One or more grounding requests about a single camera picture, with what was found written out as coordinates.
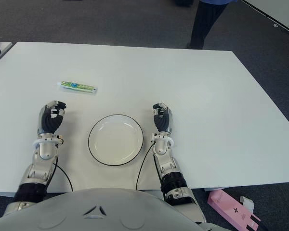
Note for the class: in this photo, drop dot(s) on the green white toothpaste tube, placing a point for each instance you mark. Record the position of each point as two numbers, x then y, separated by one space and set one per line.
77 86

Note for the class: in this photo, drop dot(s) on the white neighbouring table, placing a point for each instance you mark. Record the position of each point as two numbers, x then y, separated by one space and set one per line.
277 12

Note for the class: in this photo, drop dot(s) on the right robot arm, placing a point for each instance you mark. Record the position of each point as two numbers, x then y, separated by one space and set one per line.
168 168

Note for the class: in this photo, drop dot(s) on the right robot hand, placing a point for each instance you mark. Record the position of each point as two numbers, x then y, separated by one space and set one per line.
162 121

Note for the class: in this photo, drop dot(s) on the pink cardboard box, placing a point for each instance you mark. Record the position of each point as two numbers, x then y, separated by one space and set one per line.
227 207

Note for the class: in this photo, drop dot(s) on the grey robot torso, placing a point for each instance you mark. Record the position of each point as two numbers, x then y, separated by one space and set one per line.
98 211

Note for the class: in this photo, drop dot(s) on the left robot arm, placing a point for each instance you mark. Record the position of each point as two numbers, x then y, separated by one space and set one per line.
42 154

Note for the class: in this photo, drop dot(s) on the standing person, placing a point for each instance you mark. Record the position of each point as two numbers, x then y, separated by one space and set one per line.
206 21

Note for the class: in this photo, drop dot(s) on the white side table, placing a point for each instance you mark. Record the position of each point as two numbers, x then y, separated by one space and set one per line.
3 49

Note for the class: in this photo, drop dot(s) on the white plate black rim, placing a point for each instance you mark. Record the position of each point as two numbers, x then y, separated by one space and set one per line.
115 140

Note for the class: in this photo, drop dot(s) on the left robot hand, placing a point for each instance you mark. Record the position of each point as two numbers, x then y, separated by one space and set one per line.
49 121

